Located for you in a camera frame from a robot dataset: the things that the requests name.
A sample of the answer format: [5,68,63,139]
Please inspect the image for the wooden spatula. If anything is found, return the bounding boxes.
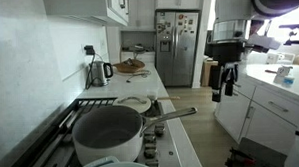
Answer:
[156,96,181,100]

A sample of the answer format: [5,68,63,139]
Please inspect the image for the small white blue box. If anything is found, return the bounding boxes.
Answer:
[273,66,294,88]

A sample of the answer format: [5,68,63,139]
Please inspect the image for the wooden basket with wire handle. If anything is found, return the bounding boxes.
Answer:
[114,58,145,73]

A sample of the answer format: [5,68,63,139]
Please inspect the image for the translucent plastic cup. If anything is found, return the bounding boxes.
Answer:
[147,89,158,100]

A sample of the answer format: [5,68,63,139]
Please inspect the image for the white saucepan with steel handle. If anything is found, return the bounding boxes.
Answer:
[72,105,197,166]

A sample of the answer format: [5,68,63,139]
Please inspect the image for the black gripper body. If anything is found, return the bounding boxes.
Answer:
[204,41,244,84]

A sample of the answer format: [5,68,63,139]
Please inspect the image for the black gas stove top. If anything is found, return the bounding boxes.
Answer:
[10,97,182,167]

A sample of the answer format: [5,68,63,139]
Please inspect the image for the black wall plug adapter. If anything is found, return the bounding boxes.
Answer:
[84,45,95,56]

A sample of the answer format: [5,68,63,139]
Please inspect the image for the stainless steel refrigerator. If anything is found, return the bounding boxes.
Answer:
[155,9,199,87]

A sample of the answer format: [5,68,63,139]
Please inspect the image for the white pan lid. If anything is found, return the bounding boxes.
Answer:
[113,95,151,113]

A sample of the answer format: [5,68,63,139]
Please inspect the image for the white kitchen island cabinet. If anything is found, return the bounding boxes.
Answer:
[215,64,299,154]

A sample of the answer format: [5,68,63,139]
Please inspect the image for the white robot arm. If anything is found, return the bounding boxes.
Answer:
[206,0,299,102]

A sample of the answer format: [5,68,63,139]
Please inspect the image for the black camera on stand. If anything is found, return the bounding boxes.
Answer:
[279,24,299,46]

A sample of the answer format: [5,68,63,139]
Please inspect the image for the black power cable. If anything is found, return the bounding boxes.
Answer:
[125,69,152,83]

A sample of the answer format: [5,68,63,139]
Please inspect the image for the white upper wall cabinets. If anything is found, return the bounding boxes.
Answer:
[44,0,129,27]

